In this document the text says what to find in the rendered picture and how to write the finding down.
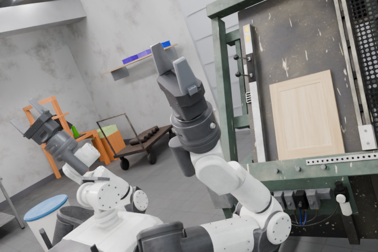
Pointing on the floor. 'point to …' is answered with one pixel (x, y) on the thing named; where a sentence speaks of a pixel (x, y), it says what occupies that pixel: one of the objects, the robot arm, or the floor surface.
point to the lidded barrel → (45, 217)
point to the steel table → (11, 209)
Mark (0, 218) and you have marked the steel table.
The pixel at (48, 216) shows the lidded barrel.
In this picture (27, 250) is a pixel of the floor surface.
